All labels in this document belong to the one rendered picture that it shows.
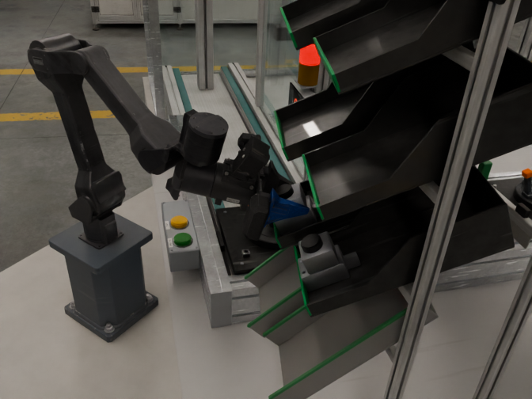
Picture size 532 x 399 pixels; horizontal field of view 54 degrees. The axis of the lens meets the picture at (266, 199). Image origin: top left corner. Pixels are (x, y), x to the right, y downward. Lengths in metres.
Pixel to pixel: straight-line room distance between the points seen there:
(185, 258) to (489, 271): 0.72
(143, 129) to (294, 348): 0.44
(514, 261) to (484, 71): 0.89
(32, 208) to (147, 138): 2.43
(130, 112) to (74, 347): 0.54
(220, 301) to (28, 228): 2.07
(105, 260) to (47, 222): 2.05
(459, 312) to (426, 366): 0.20
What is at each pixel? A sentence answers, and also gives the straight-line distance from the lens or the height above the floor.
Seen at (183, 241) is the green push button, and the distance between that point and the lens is 1.20.
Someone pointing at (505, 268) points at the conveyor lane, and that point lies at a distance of 1.40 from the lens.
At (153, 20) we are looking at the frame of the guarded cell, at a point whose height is 1.25.
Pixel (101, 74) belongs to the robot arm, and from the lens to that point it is 0.86.
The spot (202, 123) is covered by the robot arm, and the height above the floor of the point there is 1.39.
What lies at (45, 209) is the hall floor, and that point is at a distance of 3.19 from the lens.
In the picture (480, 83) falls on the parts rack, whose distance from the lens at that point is 0.56.
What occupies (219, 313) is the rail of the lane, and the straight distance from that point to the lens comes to 1.13.
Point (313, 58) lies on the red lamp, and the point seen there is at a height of 1.33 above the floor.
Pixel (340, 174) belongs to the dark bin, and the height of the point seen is 1.37.
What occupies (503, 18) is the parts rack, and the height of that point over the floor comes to 1.60.
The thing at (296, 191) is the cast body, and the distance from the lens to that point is 0.83.
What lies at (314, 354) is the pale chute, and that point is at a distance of 0.88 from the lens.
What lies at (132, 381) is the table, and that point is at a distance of 1.09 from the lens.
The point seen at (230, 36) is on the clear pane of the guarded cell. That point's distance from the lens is 2.42.
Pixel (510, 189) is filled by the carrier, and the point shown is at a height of 0.97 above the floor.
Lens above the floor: 1.71
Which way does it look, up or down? 33 degrees down
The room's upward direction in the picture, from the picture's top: 3 degrees clockwise
